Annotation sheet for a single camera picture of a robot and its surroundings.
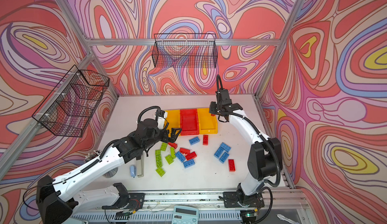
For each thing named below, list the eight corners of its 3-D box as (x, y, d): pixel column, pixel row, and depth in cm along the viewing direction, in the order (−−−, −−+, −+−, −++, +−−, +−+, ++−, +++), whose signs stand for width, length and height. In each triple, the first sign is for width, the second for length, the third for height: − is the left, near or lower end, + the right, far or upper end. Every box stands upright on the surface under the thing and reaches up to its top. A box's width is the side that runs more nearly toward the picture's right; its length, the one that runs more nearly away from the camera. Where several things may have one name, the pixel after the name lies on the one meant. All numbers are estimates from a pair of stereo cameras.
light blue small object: (131, 178, 83) (129, 176, 80) (131, 167, 86) (129, 165, 84) (136, 177, 83) (134, 175, 80) (136, 166, 87) (134, 164, 84)
